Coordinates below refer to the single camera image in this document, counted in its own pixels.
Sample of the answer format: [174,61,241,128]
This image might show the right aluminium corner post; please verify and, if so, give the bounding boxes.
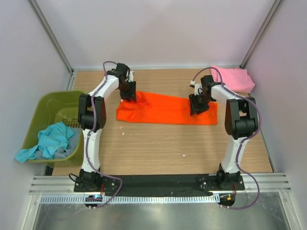
[239,0,284,69]

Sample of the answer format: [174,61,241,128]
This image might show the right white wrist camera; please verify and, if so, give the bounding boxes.
[190,81,202,95]

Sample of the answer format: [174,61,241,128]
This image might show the teal t shirt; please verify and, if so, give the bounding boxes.
[15,122,80,163]

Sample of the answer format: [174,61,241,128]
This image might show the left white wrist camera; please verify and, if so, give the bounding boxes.
[128,70,134,82]

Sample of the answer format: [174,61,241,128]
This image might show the green plastic laundry basket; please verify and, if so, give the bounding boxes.
[15,91,83,167]

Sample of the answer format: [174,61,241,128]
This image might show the orange t shirt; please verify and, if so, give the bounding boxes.
[116,91,218,125]

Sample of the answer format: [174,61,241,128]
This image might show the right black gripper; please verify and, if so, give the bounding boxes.
[189,92,213,116]

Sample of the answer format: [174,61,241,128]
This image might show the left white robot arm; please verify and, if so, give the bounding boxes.
[74,61,136,192]

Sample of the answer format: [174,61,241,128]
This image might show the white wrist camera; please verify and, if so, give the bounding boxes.
[128,70,134,82]
[190,81,202,95]

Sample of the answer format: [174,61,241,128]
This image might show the white slotted cable duct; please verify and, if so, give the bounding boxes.
[40,194,220,205]

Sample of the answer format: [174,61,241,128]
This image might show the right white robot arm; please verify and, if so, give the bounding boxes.
[189,75,259,191]

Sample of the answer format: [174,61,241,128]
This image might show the left aluminium corner post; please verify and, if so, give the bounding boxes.
[28,0,74,75]

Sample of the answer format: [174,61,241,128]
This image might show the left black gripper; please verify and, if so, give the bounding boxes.
[118,80,137,102]

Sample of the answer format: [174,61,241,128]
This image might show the pink folded t shirt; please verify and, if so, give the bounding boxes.
[211,66,255,93]

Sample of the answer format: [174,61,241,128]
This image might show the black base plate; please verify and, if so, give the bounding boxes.
[73,173,245,197]

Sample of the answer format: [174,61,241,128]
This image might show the grey t shirt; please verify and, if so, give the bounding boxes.
[35,127,81,160]

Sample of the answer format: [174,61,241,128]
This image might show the aluminium corner post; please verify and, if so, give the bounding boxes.
[239,0,284,69]
[28,0,74,75]

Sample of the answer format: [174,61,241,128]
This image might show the aluminium rail frame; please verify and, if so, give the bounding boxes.
[29,173,291,197]

